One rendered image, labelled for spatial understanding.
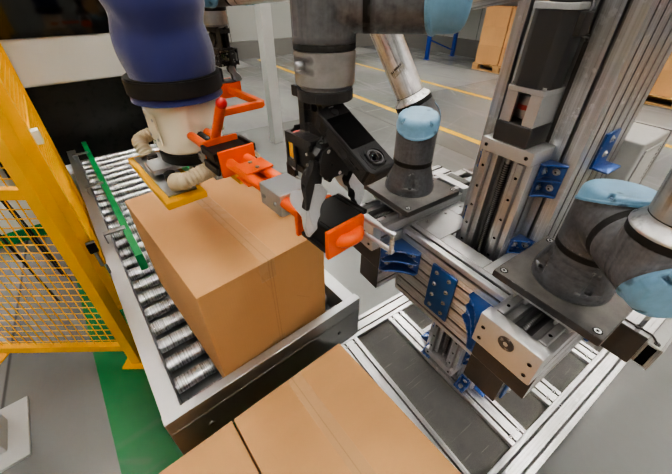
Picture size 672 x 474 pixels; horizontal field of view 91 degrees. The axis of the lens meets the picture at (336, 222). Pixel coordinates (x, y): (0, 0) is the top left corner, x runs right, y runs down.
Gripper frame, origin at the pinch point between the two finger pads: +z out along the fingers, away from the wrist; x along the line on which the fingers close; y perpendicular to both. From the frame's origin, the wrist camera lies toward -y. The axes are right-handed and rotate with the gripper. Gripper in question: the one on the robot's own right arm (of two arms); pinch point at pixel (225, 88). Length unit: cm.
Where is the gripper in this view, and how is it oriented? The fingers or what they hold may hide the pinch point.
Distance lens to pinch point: 137.1
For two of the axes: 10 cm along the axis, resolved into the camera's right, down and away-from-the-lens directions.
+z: -0.1, 8.1, 5.9
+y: 6.7, 4.4, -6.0
